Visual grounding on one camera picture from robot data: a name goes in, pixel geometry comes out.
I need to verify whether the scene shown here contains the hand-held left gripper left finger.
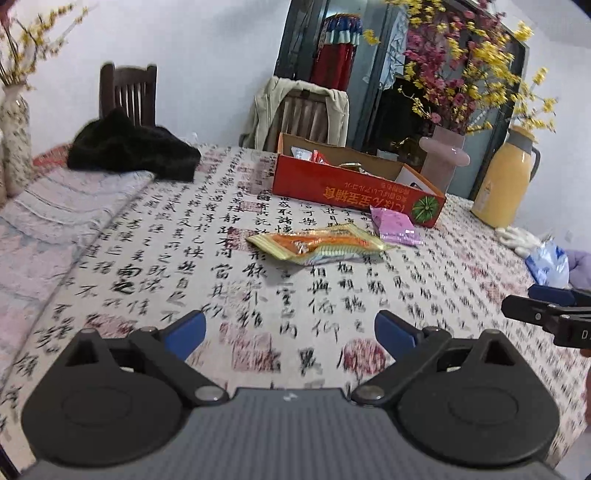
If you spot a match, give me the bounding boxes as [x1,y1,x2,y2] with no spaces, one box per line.
[60,310,230,407]

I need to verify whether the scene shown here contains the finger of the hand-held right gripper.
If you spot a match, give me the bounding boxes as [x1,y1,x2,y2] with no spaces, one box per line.
[501,294,573,333]
[527,284,591,308]

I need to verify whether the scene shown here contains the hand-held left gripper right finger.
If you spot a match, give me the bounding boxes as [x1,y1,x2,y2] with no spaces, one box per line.
[350,310,527,407]

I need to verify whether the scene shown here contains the orange snack packet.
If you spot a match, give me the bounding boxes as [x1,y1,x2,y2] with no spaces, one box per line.
[246,224,399,266]

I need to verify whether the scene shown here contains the red cardboard box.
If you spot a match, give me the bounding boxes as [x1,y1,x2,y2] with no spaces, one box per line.
[271,133,446,229]

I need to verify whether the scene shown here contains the blue plastic bag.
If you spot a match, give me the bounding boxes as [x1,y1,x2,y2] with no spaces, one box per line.
[525,240,571,287]

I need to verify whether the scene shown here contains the pale purple cloth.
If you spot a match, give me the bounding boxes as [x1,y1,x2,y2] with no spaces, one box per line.
[569,248,591,291]

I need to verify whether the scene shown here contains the white cotton gloves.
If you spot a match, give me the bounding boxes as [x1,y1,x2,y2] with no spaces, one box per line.
[496,225,543,258]

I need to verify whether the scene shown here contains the calligraphy printed tablecloth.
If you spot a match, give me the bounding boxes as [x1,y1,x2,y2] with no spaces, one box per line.
[0,143,591,462]

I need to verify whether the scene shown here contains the pink snack packet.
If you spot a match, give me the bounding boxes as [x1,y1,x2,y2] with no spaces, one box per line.
[369,205,424,247]

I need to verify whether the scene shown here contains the yellow thermos jug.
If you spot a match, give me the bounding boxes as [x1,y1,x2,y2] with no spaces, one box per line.
[471,124,541,229]

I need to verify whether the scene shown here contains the pale striped woven cloth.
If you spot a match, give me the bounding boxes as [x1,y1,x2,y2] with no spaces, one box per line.
[0,168,155,352]

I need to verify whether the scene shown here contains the pink glass vase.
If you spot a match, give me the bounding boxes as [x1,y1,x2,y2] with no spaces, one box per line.
[419,124,471,195]

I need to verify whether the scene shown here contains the black fuzzy cloth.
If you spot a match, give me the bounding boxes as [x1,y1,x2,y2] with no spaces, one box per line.
[68,108,202,183]

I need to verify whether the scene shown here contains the red patterned cloth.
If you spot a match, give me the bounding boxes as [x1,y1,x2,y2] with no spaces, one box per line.
[31,144,72,169]

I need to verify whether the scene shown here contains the beige jacket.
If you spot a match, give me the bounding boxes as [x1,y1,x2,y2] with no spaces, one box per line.
[242,76,350,151]

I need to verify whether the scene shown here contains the brown wooden chair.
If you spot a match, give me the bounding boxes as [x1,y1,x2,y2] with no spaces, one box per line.
[279,90,331,137]

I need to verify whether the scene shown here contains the pink and yellow flower branches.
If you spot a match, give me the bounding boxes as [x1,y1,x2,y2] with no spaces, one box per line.
[362,0,559,137]

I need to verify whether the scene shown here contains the dark wooden chair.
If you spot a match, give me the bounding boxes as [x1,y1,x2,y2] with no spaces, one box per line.
[99,62,158,127]

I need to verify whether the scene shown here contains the floral ceramic vase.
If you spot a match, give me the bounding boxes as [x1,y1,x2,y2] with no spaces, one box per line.
[0,85,31,197]

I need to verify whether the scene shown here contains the red hanging garment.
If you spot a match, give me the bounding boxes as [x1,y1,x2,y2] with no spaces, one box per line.
[309,14,361,93]

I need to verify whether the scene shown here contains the yellow flower twigs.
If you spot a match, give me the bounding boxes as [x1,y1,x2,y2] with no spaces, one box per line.
[0,2,88,88]

